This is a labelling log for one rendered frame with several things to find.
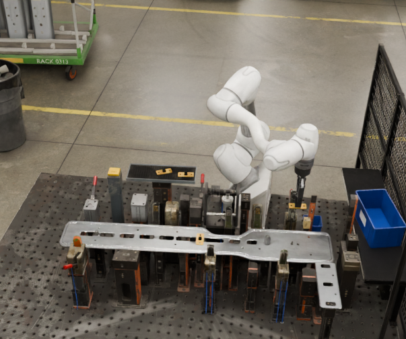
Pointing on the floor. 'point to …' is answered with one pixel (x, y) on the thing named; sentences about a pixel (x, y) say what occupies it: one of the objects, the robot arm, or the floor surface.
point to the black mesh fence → (396, 174)
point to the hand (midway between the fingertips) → (298, 199)
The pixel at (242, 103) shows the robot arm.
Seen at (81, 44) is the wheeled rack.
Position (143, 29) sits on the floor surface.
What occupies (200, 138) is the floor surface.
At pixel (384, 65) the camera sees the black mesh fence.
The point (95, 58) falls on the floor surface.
